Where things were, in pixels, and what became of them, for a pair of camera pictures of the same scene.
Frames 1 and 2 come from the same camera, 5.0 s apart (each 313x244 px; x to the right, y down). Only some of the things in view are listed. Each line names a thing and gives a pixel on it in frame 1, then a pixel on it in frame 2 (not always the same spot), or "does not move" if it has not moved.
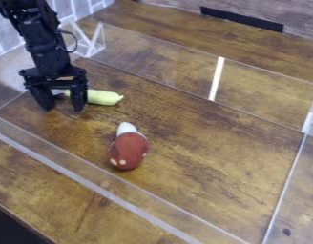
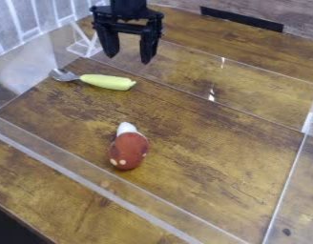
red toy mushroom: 129,148 does not move
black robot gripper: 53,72 → 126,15
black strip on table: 253,22 does not move
